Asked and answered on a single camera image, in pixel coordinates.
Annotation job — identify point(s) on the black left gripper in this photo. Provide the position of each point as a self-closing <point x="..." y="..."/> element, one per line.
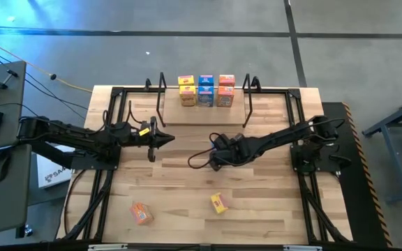
<point x="141" y="137"/>

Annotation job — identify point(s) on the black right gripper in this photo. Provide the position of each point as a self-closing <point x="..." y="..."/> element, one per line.
<point x="230" y="150"/>

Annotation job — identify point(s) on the yellow Corn Pops cereal box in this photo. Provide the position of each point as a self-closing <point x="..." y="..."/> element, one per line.
<point x="187" y="97"/>
<point x="218" y="203"/>
<point x="186" y="80"/>

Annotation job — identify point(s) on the orange cereal box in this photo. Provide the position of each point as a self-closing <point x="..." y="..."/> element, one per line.
<point x="227" y="80"/>
<point x="225" y="98"/>
<point x="141" y="213"/>

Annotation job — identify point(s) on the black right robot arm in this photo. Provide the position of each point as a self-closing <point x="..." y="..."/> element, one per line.
<point x="277" y="136"/>

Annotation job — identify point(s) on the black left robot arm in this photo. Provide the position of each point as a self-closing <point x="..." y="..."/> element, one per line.
<point x="68" y="134"/>

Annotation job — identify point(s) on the yellow tag on gripper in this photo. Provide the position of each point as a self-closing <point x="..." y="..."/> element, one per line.
<point x="144" y="131"/>

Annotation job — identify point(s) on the white printed cardboard box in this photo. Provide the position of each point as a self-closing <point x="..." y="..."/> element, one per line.
<point x="52" y="176"/>

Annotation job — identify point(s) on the small black floor plug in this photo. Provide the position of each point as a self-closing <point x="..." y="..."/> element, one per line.
<point x="53" y="76"/>

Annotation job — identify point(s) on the black mat with hazard stripe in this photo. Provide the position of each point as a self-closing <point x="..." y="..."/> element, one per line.
<point x="354" y="209"/>

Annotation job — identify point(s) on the desk caster wheel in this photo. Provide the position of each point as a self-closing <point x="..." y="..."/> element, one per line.
<point x="26" y="230"/>

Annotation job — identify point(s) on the blue metal stand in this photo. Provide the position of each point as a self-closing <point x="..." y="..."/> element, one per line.
<point x="395" y="164"/>

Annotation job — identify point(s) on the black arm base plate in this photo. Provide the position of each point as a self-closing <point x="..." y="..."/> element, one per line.
<point x="328" y="168"/>
<point x="82" y="164"/>

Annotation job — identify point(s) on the black aluminium rig frame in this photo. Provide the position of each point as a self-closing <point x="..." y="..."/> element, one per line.
<point x="308" y="205"/>

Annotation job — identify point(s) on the silver metal bracket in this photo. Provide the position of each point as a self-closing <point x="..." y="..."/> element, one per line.
<point x="106" y="247"/>
<point x="302" y="248"/>

